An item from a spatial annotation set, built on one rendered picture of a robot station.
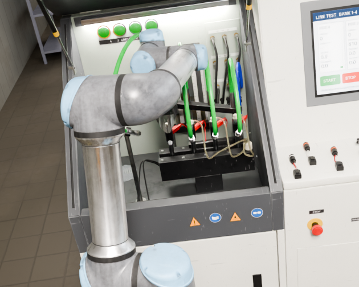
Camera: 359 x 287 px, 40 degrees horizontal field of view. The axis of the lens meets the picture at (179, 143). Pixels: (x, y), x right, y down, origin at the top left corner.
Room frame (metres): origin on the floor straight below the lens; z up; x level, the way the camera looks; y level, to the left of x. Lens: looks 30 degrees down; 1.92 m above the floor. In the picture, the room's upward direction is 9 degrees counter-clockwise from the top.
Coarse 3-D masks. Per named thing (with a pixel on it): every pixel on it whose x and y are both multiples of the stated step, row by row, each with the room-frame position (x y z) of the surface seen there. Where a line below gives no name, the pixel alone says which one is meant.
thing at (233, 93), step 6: (228, 60) 1.54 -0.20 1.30; (228, 66) 1.58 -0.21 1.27; (228, 72) 1.59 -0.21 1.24; (234, 72) 1.46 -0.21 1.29; (234, 78) 1.44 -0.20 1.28; (234, 84) 1.42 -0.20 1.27; (234, 90) 1.41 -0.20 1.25; (234, 96) 1.60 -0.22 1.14; (234, 102) 1.60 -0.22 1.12; (240, 114) 1.38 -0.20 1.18; (240, 120) 1.37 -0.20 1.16; (240, 126) 1.38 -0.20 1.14; (240, 132) 1.40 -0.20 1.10
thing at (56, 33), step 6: (36, 0) 1.55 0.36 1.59; (42, 0) 1.56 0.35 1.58; (42, 6) 1.56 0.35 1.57; (42, 12) 1.57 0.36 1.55; (48, 18) 1.58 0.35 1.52; (48, 24) 1.59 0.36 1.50; (54, 24) 1.60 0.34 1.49; (54, 30) 1.60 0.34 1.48; (60, 42) 1.63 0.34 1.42; (66, 54) 1.66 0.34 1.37; (72, 66) 1.68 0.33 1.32
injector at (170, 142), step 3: (165, 132) 1.53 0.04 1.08; (171, 132) 1.53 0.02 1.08; (165, 135) 1.53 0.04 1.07; (168, 135) 1.52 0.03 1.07; (171, 135) 1.52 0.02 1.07; (168, 138) 1.52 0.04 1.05; (171, 138) 1.52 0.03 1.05; (168, 141) 1.51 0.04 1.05; (171, 141) 1.51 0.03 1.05; (168, 144) 1.51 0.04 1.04; (171, 144) 1.51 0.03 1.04; (171, 147) 1.53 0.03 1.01; (171, 150) 1.53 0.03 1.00; (171, 153) 1.53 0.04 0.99; (174, 153) 1.53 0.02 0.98; (171, 156) 1.53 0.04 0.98
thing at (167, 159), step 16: (224, 144) 1.55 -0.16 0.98; (240, 144) 1.53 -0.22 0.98; (160, 160) 1.51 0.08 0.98; (176, 160) 1.49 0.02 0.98; (192, 160) 1.48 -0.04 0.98; (208, 160) 1.48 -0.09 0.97; (224, 160) 1.48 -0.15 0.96; (240, 160) 1.47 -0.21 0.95; (176, 176) 1.49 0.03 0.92; (192, 176) 1.48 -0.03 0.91; (208, 176) 1.48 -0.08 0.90
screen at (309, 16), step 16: (320, 0) 1.58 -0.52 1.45; (336, 0) 1.57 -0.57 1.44; (352, 0) 1.57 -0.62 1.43; (304, 16) 1.57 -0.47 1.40; (320, 16) 1.56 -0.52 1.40; (336, 16) 1.56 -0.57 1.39; (352, 16) 1.55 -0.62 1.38; (304, 32) 1.56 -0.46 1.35; (320, 32) 1.55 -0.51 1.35; (336, 32) 1.54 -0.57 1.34; (352, 32) 1.54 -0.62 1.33; (304, 48) 1.54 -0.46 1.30; (320, 48) 1.54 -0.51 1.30; (336, 48) 1.53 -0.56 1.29; (352, 48) 1.53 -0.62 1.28; (304, 64) 1.53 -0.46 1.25; (320, 64) 1.52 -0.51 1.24; (336, 64) 1.52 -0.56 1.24; (352, 64) 1.52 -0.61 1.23; (320, 80) 1.51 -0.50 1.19; (336, 80) 1.51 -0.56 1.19; (352, 80) 1.50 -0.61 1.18; (320, 96) 1.50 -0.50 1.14; (336, 96) 1.50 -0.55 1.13; (352, 96) 1.49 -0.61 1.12
